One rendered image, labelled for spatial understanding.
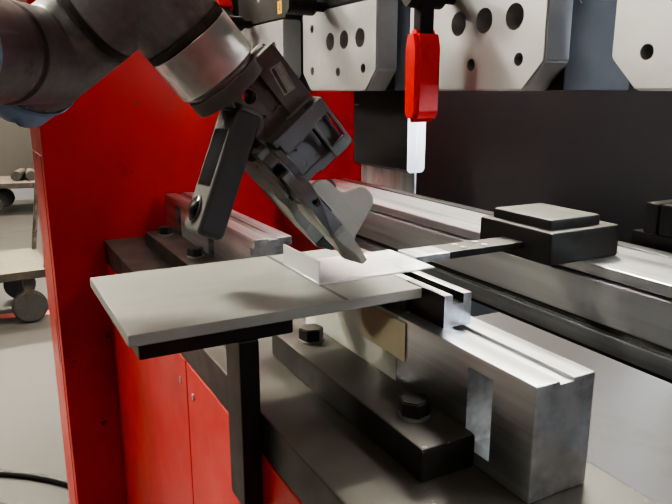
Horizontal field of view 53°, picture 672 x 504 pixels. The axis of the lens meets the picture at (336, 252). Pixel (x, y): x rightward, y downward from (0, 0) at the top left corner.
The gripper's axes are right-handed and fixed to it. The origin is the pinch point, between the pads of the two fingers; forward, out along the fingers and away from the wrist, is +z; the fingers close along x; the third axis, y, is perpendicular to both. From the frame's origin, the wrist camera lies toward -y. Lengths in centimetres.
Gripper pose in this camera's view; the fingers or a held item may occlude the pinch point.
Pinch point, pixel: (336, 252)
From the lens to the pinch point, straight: 66.8
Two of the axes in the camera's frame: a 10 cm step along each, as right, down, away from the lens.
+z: 5.7, 6.7, 4.8
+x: -4.7, -2.1, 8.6
